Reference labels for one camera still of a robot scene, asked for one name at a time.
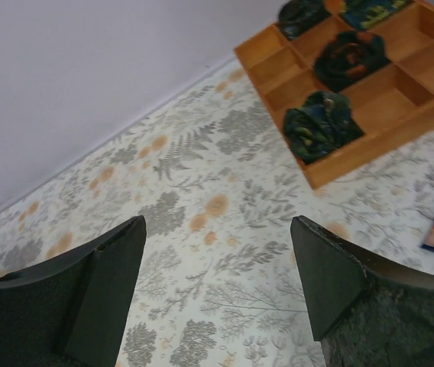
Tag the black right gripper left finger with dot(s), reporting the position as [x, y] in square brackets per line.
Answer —
[71, 310]

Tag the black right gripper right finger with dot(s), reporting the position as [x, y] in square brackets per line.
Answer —
[363, 308]

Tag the dark rosette bottom left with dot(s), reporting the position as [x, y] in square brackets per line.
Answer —
[320, 126]

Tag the wooden compartment tray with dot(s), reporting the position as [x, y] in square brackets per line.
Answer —
[392, 106]

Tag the dark rosette centre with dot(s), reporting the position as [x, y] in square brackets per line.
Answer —
[348, 58]

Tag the dark rosette right green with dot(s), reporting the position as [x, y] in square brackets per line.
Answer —
[364, 14]

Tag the dark rosette top left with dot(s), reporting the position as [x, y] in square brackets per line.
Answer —
[298, 16]

